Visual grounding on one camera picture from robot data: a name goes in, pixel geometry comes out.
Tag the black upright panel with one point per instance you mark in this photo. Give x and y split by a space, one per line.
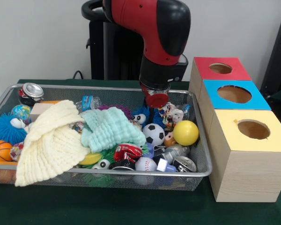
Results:
278 58

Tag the yellow ball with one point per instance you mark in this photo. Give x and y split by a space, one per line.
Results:
186 132

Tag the small orange basketball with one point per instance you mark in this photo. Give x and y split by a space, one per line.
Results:
0 151

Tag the silver drink can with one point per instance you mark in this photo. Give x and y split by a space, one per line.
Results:
31 92

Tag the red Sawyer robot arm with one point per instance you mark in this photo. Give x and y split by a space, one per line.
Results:
154 28

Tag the wooden three-hole box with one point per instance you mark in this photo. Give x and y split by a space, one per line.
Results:
248 173

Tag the cream yellow cloth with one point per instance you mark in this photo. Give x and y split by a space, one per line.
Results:
51 145

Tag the green spiky ball with eye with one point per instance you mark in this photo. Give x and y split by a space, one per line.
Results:
100 164

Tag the small soccer ball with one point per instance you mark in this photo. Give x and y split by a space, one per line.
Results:
153 133

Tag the dark green tablecloth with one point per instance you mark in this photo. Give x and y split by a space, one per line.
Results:
107 206

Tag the blue spiky ball with eyes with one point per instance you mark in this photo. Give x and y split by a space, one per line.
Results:
2 130
141 112

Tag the yellow green plastic banana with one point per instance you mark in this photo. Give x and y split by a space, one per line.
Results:
91 159

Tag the small baseball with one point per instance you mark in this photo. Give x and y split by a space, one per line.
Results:
145 164

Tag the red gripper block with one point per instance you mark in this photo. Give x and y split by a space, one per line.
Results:
157 100

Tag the mint green cloth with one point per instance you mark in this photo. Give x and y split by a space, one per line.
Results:
107 131

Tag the shallow clear mesh bin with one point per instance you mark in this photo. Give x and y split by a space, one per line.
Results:
201 150

